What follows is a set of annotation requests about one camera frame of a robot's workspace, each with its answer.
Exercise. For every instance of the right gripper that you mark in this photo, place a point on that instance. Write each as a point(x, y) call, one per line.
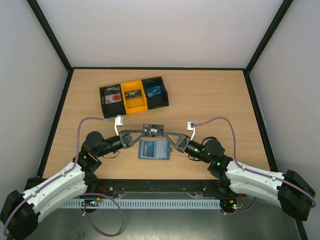
point(182, 143)

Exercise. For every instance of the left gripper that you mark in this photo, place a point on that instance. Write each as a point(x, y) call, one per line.
point(129, 139)

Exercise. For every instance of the black VIP card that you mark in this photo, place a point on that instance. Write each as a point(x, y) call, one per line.
point(153, 130)

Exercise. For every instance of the teal card holder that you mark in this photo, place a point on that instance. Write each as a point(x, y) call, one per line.
point(162, 150)

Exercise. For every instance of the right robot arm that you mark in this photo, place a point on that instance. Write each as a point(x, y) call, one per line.
point(297, 203)

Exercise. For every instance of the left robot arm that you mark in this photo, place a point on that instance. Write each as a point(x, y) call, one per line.
point(22, 212)

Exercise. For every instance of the red white card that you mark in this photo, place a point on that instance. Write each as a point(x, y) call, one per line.
point(112, 98)

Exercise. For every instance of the yellow bin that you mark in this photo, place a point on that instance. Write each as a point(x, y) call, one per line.
point(134, 105)

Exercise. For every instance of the right black bin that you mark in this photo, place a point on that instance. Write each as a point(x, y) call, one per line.
point(159, 101)

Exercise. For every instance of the black bin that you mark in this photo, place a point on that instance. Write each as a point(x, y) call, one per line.
point(111, 110)
point(159, 101)

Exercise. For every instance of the left black bin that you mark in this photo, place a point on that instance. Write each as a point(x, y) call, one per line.
point(111, 110)

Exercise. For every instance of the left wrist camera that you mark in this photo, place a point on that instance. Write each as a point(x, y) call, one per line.
point(118, 122)

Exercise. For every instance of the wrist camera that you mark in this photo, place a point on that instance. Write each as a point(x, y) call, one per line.
point(191, 127)
point(118, 122)

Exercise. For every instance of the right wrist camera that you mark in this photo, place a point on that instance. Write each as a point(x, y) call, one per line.
point(191, 127)

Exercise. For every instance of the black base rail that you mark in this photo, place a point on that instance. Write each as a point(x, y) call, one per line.
point(218, 188)

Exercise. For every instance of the blue slotted cable duct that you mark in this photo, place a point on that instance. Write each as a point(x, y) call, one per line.
point(198, 204)

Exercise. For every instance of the black cage frame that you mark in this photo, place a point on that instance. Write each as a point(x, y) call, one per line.
point(41, 18)

